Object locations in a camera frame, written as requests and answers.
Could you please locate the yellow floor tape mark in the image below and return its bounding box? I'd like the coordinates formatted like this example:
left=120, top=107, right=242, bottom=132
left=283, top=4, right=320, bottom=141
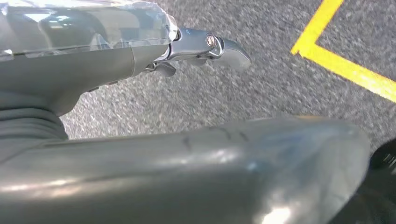
left=290, top=0, right=396, bottom=103

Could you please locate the grey robot body shell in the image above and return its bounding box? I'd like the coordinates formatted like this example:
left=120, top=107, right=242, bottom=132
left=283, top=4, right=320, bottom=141
left=0, top=116, right=371, bottom=224

